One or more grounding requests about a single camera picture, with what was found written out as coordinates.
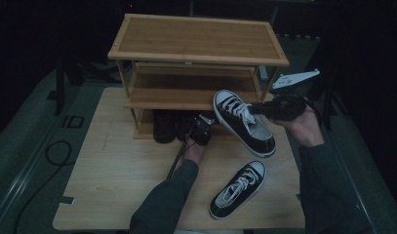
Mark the grey metal piece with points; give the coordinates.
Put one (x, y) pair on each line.
(263, 74)

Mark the person's left hand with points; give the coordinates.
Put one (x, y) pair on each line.
(194, 152)

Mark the dark tape strip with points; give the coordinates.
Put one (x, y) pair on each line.
(298, 196)
(66, 200)

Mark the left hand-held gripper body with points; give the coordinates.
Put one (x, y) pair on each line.
(201, 133)

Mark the black leather shoe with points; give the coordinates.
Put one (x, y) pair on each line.
(183, 126)
(164, 130)

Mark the black and white canvas sneaker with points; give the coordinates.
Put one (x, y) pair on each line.
(251, 139)
(222, 208)

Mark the person's right hand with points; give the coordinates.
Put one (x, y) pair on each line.
(305, 130)

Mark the wooden three-tier shoe rack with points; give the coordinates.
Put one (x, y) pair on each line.
(199, 39)

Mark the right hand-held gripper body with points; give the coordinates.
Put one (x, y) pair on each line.
(285, 109)

